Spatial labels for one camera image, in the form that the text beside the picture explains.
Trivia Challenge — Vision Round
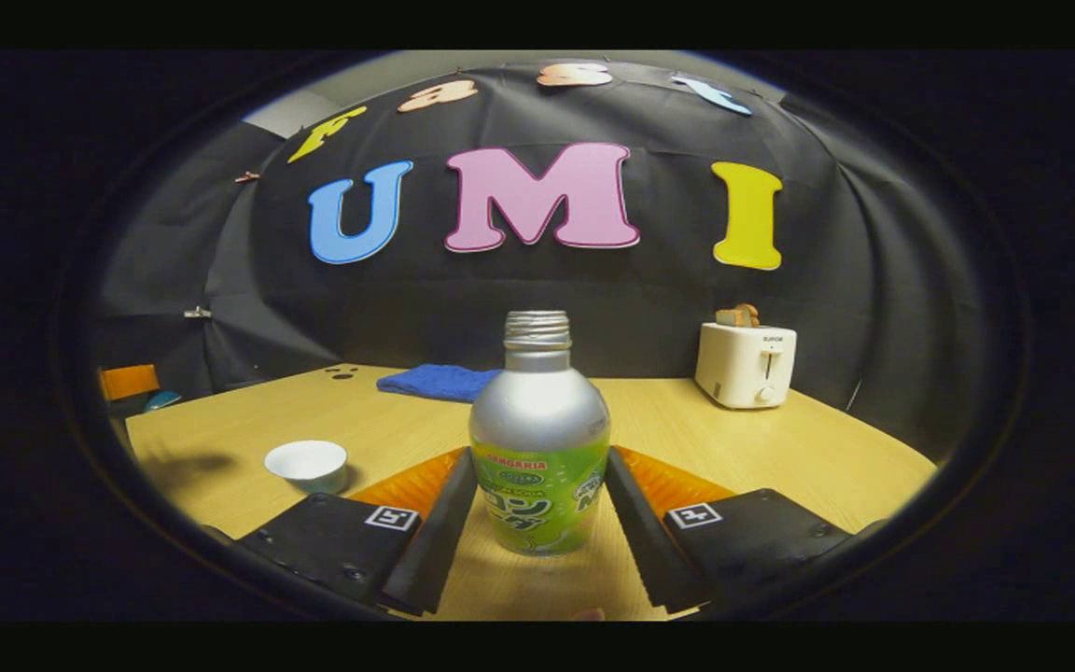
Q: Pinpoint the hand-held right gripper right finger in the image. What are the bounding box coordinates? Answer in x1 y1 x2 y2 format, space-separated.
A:
605 446 851 615

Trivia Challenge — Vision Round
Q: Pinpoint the black backdrop cloth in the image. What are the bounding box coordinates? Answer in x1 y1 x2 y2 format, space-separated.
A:
90 61 991 468

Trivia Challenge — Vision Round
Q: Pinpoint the silver green water bottle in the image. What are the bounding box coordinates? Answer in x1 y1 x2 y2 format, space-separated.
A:
468 311 611 558

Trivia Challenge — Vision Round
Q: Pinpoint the white toaster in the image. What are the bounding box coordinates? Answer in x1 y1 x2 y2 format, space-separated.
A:
694 322 798 410

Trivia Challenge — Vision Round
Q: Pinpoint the blue towel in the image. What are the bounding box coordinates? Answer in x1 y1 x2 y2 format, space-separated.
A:
376 364 504 404

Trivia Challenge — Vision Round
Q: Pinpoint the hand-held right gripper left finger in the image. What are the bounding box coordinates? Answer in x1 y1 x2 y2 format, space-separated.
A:
239 446 480 617

